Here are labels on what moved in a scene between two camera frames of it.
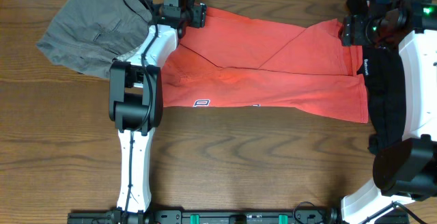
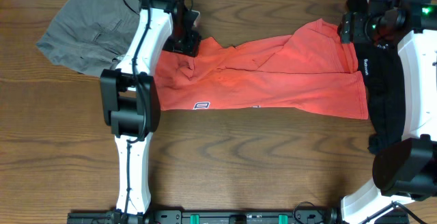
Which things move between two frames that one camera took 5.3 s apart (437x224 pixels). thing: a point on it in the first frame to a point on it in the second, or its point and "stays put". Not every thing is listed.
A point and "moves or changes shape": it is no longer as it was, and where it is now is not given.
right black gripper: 354,30 stays put
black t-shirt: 384,74 stays put
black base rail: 222,217 stays put
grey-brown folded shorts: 98,25 stays put
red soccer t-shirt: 235,61 moves or changes shape
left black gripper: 200,18 to 192,49
